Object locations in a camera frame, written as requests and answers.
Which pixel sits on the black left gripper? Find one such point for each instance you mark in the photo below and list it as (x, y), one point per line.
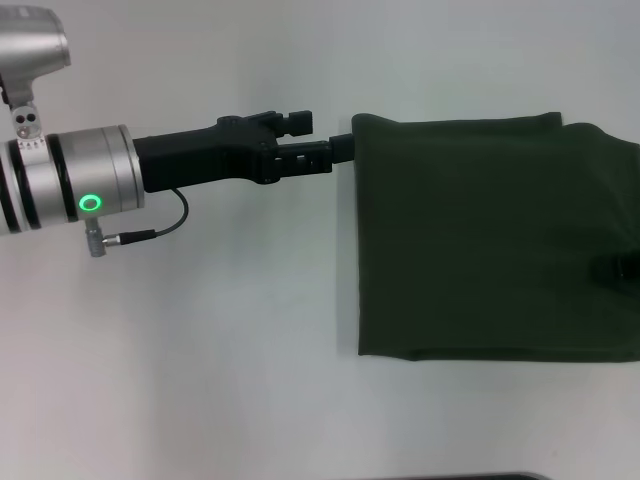
(205, 157)

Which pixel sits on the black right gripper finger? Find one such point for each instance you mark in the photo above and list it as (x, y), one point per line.
(620, 269)

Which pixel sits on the dark green FREE! t-shirt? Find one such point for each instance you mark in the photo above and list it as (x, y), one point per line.
(500, 240)

